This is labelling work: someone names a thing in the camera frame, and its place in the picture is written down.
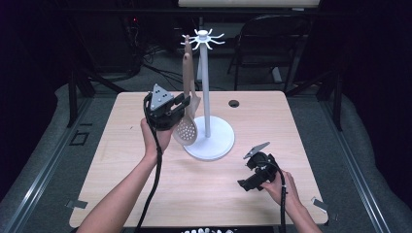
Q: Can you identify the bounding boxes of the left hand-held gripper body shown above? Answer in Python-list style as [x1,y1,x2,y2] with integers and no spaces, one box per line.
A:
[144,83,186,131]

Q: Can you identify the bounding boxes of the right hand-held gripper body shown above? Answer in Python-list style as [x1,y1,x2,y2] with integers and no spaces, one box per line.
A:
[243,141,280,185]

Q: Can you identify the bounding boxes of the beige slotted spatula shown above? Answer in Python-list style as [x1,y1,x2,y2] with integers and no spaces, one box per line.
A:
[189,90,202,120]

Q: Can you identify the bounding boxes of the beige skimmer spoon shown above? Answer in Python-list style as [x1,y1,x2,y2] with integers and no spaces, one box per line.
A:
[172,52,199,147]

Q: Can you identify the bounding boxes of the white utensil rack stand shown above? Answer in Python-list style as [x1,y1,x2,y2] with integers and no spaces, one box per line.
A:
[180,28,235,162]

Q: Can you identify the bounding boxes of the person's right hand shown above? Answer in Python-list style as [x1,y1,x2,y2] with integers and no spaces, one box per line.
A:
[259,170,301,212]

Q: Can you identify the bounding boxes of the person's left hand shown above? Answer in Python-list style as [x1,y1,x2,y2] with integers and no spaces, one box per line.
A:
[139,117,175,162]

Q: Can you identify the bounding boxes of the row of white keys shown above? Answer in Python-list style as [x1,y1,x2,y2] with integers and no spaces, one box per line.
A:
[180,227,236,233]

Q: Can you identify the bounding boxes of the grey tape piece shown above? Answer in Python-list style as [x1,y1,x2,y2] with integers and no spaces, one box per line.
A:
[310,195,329,215]
[65,199,88,210]

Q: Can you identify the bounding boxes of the black folding chair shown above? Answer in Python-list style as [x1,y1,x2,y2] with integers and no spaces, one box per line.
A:
[226,14,313,94]

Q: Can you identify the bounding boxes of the white board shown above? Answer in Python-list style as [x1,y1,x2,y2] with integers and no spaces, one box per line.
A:
[178,0,321,9]

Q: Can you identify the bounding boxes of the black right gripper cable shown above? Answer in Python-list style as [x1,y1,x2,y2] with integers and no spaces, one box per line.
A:
[266,159,289,233]

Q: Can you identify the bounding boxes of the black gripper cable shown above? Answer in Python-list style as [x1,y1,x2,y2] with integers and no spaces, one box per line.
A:
[266,159,289,233]
[133,92,163,233]

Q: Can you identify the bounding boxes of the black floor cables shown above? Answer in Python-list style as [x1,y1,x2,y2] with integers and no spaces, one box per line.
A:
[122,16,202,92]

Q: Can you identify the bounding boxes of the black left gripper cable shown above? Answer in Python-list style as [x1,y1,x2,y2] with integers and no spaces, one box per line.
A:
[133,92,163,233]

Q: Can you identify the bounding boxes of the black frame strut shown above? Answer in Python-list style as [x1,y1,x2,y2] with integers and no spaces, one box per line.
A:
[285,69,344,132]
[66,64,128,129]

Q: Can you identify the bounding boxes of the aluminium floor rail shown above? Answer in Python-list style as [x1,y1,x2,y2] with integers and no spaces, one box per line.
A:
[319,96,394,233]
[0,96,95,233]

